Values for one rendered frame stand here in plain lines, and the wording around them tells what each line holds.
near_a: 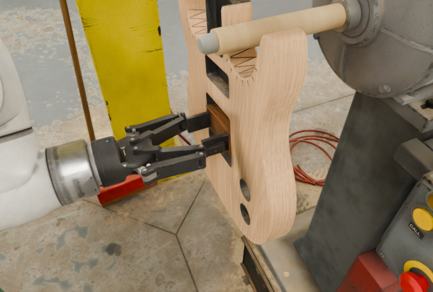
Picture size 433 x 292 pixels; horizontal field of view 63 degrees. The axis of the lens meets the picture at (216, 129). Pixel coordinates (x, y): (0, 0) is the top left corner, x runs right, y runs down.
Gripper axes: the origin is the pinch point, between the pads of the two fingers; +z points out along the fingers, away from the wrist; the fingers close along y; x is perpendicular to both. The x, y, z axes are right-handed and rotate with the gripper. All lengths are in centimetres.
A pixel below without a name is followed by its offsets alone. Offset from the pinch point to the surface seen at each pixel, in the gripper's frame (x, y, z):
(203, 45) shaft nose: 19.2, 9.2, -4.4
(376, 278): -46, 15, 33
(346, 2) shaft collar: 21.0, 9.5, 15.4
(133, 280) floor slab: -99, -48, -23
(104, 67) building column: -21, -87, -11
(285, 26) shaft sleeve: 19.7, 9.7, 6.2
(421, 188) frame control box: 1.3, 25.8, 17.4
